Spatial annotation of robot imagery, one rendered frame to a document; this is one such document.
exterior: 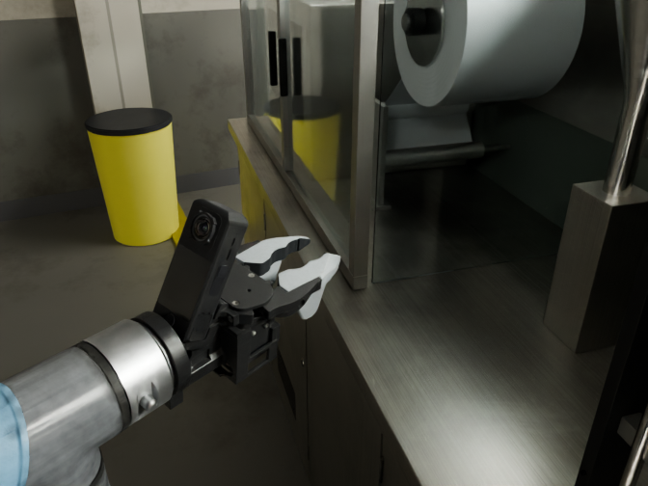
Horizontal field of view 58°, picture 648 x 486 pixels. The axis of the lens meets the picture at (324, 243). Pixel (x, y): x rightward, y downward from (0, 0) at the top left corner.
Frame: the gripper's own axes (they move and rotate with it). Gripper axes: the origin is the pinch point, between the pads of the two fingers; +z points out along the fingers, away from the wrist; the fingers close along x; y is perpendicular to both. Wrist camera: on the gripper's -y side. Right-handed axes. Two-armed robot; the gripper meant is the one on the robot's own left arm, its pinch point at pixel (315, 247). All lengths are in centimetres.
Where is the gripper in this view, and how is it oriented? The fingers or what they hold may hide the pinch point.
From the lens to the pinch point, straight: 60.0
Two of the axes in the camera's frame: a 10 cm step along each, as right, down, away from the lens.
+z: 6.5, -3.6, 6.7
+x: 7.5, 4.2, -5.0
